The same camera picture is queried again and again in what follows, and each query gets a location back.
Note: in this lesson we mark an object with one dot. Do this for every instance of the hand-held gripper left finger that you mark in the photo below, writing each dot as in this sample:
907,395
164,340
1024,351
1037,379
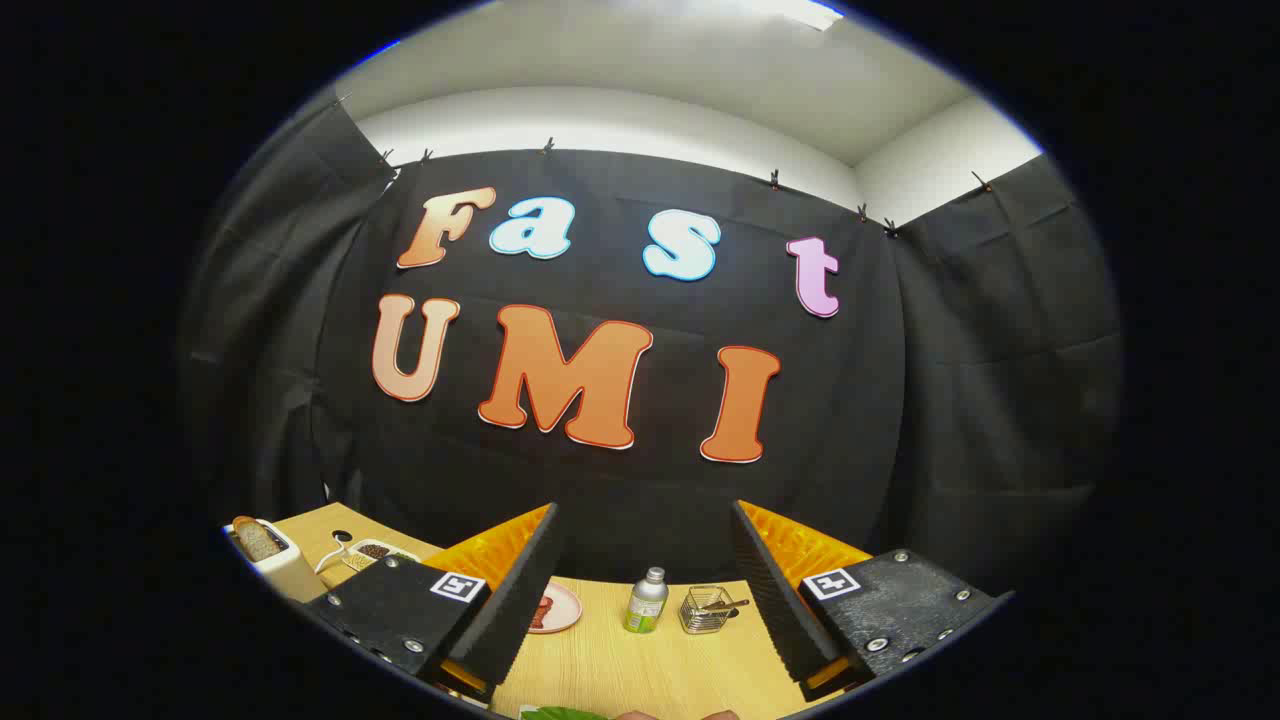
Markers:
520,600

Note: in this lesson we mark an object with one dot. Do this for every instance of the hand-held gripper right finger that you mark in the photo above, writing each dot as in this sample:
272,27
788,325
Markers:
775,600

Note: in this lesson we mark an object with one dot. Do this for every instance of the green lettuce leaf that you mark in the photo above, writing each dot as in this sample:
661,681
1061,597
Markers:
560,714

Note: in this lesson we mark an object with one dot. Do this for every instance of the toasted bread slice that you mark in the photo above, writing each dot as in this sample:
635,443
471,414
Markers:
257,540

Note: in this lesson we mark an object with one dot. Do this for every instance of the brown meat piece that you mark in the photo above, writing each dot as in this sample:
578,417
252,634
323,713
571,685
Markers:
543,612

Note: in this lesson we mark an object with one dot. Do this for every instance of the pink plate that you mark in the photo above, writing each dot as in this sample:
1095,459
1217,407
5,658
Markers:
565,610

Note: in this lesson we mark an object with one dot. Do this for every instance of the green bottle with silver cap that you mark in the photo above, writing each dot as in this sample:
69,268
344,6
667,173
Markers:
646,605

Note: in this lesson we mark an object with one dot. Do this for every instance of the black backdrop cloth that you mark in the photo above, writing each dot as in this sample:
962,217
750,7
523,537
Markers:
660,500

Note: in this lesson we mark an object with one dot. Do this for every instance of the white divided bean dish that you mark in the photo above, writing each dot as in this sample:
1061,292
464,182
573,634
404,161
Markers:
372,551

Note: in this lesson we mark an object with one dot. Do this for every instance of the white toaster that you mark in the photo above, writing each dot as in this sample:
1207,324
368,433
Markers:
290,575

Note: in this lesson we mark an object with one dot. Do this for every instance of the row of small dark clips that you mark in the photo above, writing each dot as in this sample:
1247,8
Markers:
774,181

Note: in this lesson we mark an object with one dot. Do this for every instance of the ceiling light panel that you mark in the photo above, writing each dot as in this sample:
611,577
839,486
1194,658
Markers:
800,12

